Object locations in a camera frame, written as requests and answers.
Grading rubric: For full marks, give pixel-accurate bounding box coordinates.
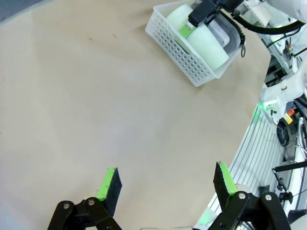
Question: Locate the black coiled cable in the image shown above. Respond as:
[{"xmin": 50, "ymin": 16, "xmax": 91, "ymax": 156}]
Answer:
[{"xmin": 275, "ymin": 122, "xmax": 291, "ymax": 147}]

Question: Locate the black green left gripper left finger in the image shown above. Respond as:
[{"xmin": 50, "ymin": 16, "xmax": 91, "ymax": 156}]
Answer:
[{"xmin": 47, "ymin": 167, "xmax": 123, "ymax": 230}]

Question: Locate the yellow red emergency stop button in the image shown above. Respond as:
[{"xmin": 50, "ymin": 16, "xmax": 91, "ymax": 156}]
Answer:
[{"xmin": 283, "ymin": 108, "xmax": 298, "ymax": 125}]

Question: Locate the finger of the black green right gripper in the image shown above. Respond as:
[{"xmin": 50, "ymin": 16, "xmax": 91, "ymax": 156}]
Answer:
[{"xmin": 178, "ymin": 22, "xmax": 196, "ymax": 39}]

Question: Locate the white cylindrical roll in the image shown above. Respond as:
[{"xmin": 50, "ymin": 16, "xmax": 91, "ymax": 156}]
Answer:
[{"xmin": 186, "ymin": 25, "xmax": 230, "ymax": 71}]

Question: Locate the grey slotted table frame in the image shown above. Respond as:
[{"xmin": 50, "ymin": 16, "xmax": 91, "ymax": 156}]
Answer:
[{"xmin": 194, "ymin": 103, "xmax": 288, "ymax": 230}]

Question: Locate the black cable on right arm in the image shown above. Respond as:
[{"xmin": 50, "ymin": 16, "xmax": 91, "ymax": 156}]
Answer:
[{"xmin": 231, "ymin": 9, "xmax": 307, "ymax": 35}]

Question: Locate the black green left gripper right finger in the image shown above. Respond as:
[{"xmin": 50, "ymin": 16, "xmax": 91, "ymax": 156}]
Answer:
[{"xmin": 208, "ymin": 161, "xmax": 294, "ymax": 230}]

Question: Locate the white perforated plastic basket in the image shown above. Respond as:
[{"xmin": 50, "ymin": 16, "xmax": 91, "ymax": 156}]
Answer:
[{"xmin": 145, "ymin": 3, "xmax": 242, "ymax": 87}]

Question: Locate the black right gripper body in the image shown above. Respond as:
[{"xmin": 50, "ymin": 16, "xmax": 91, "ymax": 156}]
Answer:
[{"xmin": 188, "ymin": 0, "xmax": 225, "ymax": 27}]

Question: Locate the pale green plastic cup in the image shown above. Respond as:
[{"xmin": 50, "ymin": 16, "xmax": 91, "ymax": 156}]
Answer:
[{"xmin": 166, "ymin": 4, "xmax": 194, "ymax": 53}]

